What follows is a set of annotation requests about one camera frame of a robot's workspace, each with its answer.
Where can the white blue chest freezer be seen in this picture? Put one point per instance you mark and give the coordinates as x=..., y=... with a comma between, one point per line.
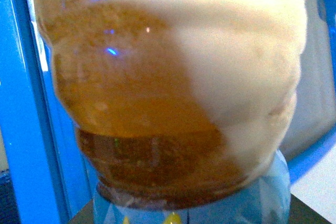
x=53, y=184

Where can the amber drink bottle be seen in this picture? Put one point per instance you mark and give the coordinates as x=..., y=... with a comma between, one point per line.
x=180, y=105

